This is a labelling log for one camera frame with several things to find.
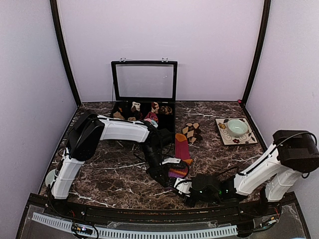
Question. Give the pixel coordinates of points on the maroon purple orange striped sock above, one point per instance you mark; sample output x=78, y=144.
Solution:
x=181, y=152

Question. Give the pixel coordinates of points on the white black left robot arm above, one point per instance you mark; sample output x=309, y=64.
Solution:
x=90, y=129

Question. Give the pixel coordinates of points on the pink white rolled sock right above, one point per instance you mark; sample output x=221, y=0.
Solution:
x=153, y=122

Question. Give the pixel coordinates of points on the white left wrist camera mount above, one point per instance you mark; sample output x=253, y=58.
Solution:
x=171, y=160

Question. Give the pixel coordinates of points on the black frame post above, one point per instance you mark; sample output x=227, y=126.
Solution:
x=63, y=51
x=258, y=52

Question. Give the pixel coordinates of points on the black right frame post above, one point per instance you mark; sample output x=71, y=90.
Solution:
x=258, y=52

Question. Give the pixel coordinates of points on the black left frame post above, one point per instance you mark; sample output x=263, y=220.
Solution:
x=63, y=51

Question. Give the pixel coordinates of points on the leopard pattern rolled sock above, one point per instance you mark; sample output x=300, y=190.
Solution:
x=165, y=110

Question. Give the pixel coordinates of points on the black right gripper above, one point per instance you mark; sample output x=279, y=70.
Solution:
x=190, y=203

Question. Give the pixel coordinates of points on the pale green ceramic bowl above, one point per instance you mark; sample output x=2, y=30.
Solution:
x=237, y=127

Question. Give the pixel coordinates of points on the square floral ceramic plate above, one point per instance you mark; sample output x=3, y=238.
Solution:
x=227, y=139

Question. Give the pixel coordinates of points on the white slotted cable duct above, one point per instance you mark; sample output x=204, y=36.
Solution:
x=135, y=232

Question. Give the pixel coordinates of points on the black sock organizer box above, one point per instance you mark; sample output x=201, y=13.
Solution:
x=152, y=83

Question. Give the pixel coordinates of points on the pale green bowl left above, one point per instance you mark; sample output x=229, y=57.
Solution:
x=50, y=177

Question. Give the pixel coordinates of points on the cream brown rolled sock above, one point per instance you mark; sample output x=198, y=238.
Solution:
x=135, y=107

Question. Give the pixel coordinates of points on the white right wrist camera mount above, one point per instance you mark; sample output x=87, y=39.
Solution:
x=182, y=186

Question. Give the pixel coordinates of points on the black front table rail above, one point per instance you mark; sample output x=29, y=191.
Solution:
x=230, y=213

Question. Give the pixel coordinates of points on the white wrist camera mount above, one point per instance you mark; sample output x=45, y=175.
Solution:
x=182, y=186
x=171, y=160

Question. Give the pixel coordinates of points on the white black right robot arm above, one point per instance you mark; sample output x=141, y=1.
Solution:
x=292, y=155

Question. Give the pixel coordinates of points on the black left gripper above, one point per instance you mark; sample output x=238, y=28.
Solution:
x=156, y=173

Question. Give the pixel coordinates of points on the brown argyle rolled sock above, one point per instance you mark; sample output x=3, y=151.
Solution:
x=192, y=131

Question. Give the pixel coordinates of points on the maroon teal rolled sock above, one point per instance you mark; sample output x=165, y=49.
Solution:
x=152, y=116

